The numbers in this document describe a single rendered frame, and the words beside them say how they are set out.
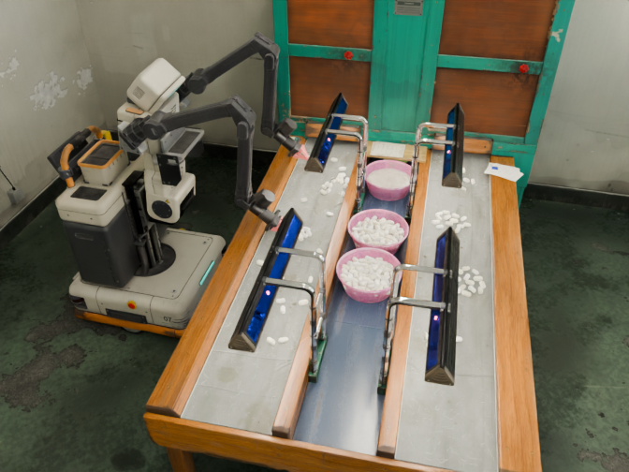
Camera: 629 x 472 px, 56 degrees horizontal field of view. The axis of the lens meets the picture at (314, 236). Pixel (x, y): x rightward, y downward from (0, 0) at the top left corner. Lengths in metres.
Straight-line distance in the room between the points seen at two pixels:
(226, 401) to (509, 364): 0.95
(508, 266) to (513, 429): 0.77
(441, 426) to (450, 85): 1.73
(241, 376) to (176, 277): 1.19
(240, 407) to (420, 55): 1.86
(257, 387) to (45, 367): 1.54
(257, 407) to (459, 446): 0.64
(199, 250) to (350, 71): 1.25
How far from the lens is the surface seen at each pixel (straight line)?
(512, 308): 2.33
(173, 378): 2.06
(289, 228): 2.04
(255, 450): 1.97
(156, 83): 2.55
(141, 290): 3.11
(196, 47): 4.28
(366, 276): 2.40
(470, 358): 2.15
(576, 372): 3.25
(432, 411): 1.99
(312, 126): 3.19
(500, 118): 3.14
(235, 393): 2.02
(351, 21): 2.99
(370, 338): 2.24
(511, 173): 3.08
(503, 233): 2.67
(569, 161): 4.22
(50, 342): 3.42
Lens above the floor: 2.35
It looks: 39 degrees down
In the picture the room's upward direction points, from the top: 1 degrees counter-clockwise
